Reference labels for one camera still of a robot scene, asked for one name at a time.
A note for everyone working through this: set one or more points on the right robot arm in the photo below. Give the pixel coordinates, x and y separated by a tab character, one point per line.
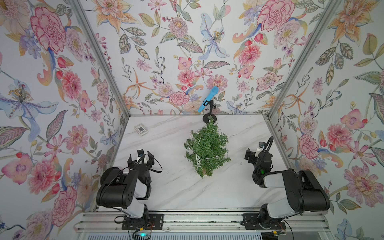
303	193

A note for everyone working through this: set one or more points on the white battery box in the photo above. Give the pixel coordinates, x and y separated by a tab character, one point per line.
141	129

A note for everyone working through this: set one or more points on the aluminium corner frame post right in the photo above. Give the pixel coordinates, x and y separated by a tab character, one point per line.
320	27

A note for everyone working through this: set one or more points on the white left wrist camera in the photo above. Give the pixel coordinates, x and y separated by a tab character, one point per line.
143	158

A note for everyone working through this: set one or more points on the aluminium corner frame post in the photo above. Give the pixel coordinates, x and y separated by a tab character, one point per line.
320	27
91	37

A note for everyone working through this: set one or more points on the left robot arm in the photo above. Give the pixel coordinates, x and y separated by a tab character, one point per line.
123	189

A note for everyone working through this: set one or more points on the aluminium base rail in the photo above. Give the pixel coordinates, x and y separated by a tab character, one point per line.
216	224

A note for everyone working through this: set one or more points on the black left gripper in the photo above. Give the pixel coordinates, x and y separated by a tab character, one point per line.
149	164

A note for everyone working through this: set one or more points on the black microphone stand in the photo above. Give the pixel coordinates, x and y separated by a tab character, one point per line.
210	117

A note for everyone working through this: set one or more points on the small green christmas tree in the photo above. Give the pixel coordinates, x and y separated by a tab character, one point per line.
207	147

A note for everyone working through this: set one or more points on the aluminium corner frame post left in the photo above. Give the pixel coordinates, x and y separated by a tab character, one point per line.
91	37

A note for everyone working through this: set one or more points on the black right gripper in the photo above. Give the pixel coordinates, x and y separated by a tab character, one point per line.
252	155

